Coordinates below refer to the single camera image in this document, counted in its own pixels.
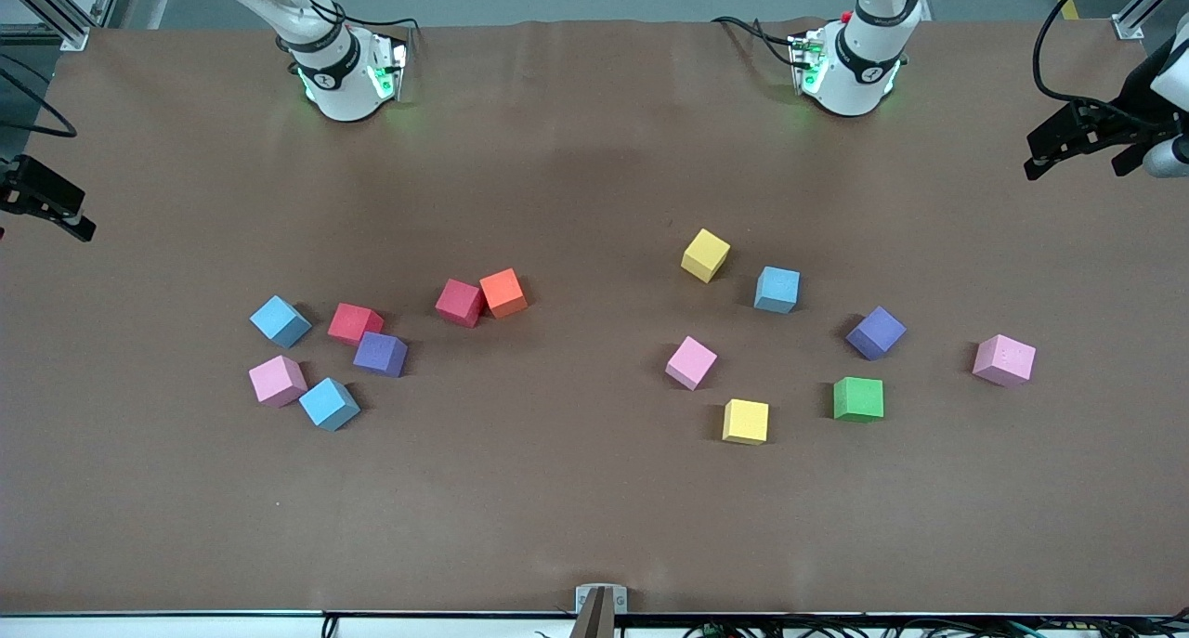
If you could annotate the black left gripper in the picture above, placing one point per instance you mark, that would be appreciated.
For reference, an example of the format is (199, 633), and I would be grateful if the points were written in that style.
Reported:
(1134, 90)

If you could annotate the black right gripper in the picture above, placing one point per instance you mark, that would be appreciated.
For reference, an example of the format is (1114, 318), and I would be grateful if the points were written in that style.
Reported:
(20, 187)

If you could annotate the blue foam cube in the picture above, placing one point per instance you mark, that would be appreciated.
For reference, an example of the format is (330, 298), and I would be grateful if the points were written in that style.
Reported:
(279, 320)
(327, 402)
(777, 288)

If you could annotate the purple foam cube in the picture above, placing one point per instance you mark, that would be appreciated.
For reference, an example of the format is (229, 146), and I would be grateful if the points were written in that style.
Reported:
(379, 353)
(875, 332)

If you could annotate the green foam cube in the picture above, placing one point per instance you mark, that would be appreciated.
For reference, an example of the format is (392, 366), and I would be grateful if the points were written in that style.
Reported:
(858, 398)

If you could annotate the red foam cube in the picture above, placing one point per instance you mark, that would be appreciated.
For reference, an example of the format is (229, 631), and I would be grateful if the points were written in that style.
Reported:
(458, 301)
(353, 322)

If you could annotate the yellow foam cube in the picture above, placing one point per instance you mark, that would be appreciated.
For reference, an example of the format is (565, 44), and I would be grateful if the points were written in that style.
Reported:
(746, 420)
(705, 253)

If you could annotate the orange foam cube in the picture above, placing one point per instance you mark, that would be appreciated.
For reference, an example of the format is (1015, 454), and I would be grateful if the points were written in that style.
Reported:
(503, 291)

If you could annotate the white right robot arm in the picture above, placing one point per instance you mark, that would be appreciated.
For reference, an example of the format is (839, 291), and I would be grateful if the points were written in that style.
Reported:
(339, 85)

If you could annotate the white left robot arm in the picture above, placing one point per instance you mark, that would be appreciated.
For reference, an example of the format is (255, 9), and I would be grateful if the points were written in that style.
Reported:
(859, 81)

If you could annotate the pink dotted foam cube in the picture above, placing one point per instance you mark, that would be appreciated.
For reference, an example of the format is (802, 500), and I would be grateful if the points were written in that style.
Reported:
(1003, 359)

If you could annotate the brown table mat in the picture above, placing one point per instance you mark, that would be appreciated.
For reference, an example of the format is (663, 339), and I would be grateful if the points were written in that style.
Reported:
(594, 489)

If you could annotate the aluminium frame profile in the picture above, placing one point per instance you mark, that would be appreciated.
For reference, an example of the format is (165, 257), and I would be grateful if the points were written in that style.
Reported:
(65, 25)
(1138, 16)

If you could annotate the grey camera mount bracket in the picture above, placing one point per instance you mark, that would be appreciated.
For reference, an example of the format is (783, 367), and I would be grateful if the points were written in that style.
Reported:
(601, 610)

